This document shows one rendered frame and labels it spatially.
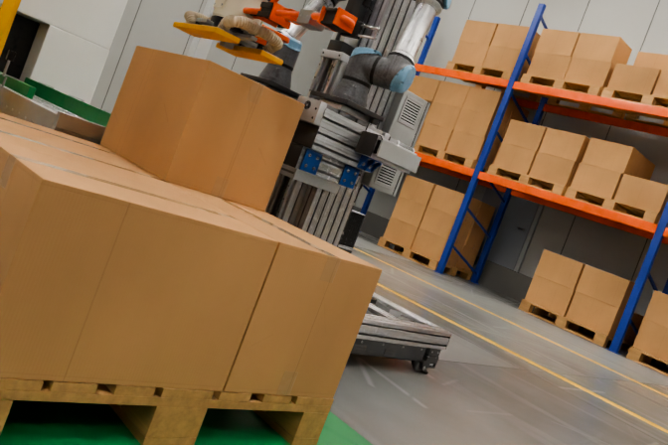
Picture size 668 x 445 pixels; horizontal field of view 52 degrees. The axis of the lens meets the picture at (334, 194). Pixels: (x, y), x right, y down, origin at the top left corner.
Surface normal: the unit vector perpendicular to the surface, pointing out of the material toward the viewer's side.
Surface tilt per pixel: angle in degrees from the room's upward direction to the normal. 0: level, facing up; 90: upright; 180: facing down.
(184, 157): 90
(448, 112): 90
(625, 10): 90
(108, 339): 90
